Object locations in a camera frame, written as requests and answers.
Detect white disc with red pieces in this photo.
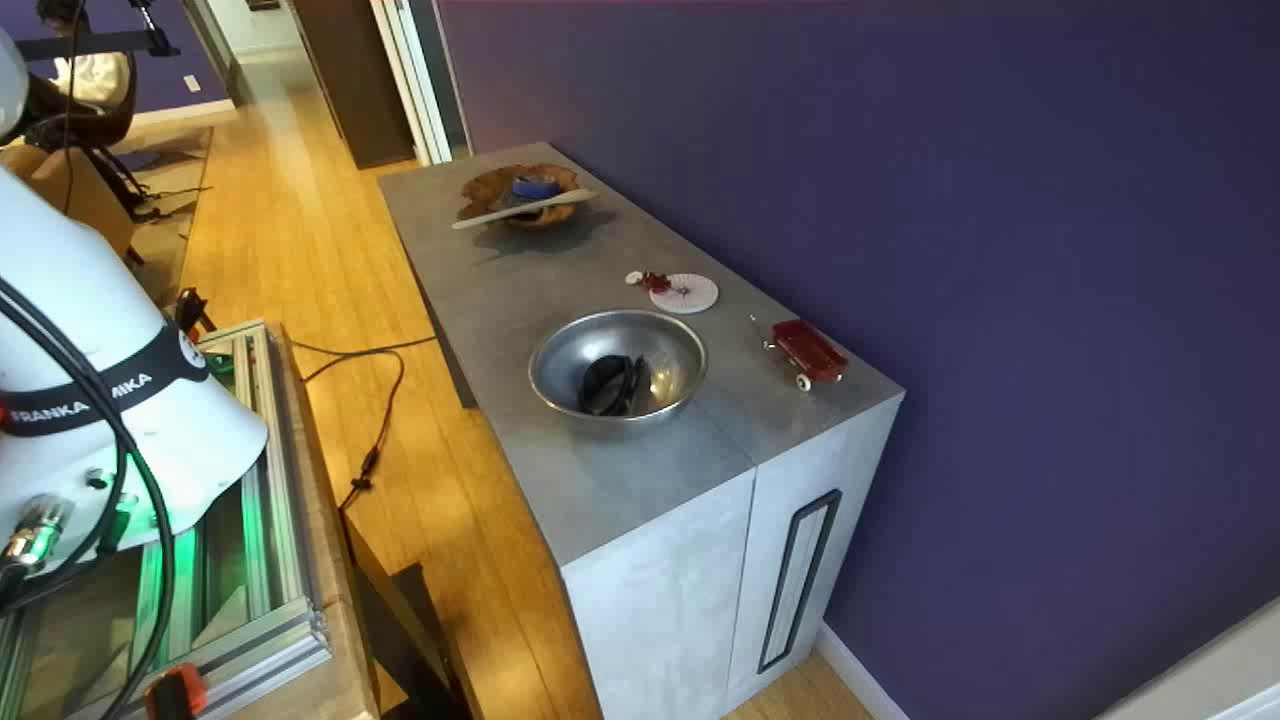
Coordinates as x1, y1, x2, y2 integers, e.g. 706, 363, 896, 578
627, 272, 721, 316

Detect red toy car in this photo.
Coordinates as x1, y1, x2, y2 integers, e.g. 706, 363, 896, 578
768, 318, 848, 391

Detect wooden spoon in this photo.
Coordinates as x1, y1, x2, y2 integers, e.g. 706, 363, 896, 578
450, 187, 594, 232

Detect black sunglasses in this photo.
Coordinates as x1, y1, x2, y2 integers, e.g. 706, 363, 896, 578
574, 355, 650, 416

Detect grey cabinet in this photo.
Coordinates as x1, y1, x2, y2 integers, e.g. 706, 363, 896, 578
385, 145, 904, 720

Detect black cable on floor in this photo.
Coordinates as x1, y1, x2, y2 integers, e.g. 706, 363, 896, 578
286, 330, 444, 513

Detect metallic bowl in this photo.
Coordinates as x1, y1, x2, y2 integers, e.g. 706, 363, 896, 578
529, 306, 706, 429

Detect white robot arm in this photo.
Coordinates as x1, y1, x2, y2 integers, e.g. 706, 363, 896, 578
0, 171, 269, 560

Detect wooden bowl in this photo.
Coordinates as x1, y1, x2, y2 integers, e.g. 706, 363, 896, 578
456, 164, 578, 232

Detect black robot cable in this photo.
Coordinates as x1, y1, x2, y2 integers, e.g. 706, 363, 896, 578
0, 275, 178, 720

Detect aluminium robot stand frame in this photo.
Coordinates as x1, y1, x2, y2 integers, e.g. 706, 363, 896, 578
0, 316, 353, 720

